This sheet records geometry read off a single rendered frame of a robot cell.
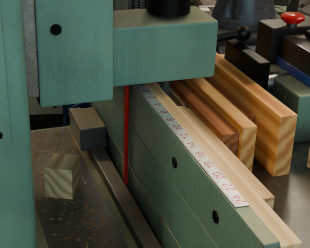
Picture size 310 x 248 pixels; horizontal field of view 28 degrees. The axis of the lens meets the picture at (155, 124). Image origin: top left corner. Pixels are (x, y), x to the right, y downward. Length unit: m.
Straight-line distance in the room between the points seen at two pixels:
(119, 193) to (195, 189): 0.22
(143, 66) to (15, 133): 0.17
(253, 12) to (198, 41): 0.71
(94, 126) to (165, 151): 0.24
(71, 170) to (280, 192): 0.27
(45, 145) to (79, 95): 0.29
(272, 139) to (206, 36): 0.15
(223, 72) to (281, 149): 0.14
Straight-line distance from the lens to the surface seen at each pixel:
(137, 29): 0.68
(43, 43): 0.62
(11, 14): 0.57
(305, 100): 0.73
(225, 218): 0.53
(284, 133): 0.65
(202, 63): 0.73
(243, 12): 1.42
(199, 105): 0.71
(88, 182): 0.83
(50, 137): 0.95
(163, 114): 0.66
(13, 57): 0.58
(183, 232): 0.63
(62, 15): 0.62
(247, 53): 0.74
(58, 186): 0.79
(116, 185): 0.80
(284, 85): 0.75
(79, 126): 0.87
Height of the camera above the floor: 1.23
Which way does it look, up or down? 26 degrees down
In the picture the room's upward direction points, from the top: 2 degrees clockwise
